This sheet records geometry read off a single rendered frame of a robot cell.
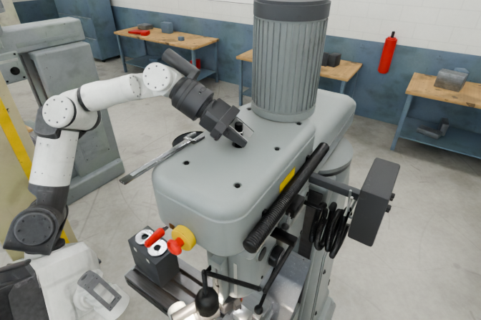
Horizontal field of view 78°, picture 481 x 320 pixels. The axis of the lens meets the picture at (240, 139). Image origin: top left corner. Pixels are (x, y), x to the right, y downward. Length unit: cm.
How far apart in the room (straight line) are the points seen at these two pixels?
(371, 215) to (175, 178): 60
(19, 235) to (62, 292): 17
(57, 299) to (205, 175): 46
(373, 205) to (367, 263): 208
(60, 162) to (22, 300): 31
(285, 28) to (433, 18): 409
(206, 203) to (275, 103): 37
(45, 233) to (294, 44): 75
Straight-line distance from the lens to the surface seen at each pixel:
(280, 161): 72
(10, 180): 246
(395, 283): 299
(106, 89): 80
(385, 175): 102
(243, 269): 96
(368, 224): 101
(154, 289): 165
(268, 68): 82
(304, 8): 77
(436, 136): 460
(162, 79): 72
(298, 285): 160
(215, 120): 70
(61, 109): 82
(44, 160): 87
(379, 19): 486
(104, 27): 808
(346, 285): 283
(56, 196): 88
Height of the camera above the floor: 231
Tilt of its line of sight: 33 degrees down
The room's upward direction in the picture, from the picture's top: straight up
